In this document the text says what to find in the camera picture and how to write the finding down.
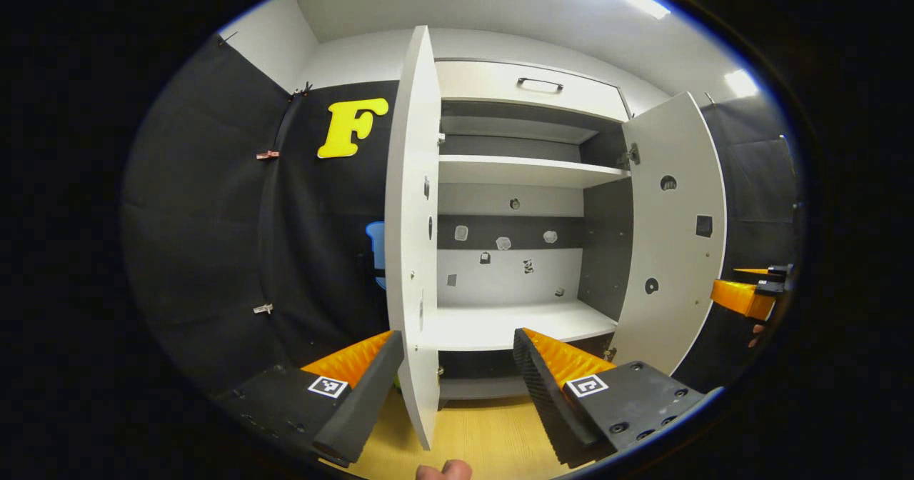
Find grey cabinet door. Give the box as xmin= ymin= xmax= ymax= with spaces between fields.
xmin=384 ymin=25 xmax=443 ymax=451
xmin=611 ymin=92 xmax=728 ymax=377

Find grey double-door shoe cabinet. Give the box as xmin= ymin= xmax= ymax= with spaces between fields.
xmin=432 ymin=57 xmax=636 ymax=402

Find small ceiling light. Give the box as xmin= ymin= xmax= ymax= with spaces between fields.
xmin=723 ymin=69 xmax=759 ymax=99

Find grey cabinet drawer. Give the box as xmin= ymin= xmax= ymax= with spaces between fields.
xmin=434 ymin=59 xmax=631 ymax=124

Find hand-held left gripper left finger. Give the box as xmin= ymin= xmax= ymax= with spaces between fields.
xmin=213 ymin=330 xmax=406 ymax=466

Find white deep cabinet shelf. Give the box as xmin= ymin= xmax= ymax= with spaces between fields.
xmin=421 ymin=300 xmax=618 ymax=352

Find black backdrop cloth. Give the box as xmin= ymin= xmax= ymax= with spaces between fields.
xmin=120 ymin=34 xmax=804 ymax=395

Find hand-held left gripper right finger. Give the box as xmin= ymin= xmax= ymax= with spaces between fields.
xmin=513 ymin=327 xmax=715 ymax=469

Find white narrow cabinet shelf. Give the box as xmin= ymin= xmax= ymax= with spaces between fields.
xmin=437 ymin=154 xmax=631 ymax=189

